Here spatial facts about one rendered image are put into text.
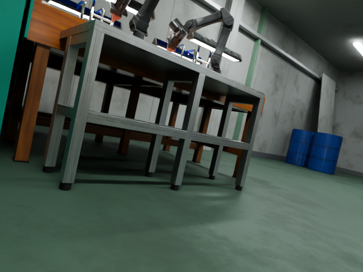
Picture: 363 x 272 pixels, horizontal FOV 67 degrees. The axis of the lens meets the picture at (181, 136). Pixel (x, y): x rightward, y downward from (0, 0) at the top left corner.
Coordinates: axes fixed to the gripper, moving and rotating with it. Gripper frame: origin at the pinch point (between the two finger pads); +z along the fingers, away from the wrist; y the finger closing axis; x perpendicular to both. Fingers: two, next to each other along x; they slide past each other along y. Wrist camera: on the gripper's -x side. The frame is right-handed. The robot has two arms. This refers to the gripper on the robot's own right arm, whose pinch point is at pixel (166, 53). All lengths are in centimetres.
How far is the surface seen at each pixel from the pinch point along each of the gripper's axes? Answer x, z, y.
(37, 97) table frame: 47, 20, 77
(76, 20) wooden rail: 16, -8, 66
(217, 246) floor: 134, -30, 36
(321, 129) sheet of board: -132, 129, -629
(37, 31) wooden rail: 24, -1, 82
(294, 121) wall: -158, 154, -554
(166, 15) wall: -205, 77, -105
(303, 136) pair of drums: -90, 130, -499
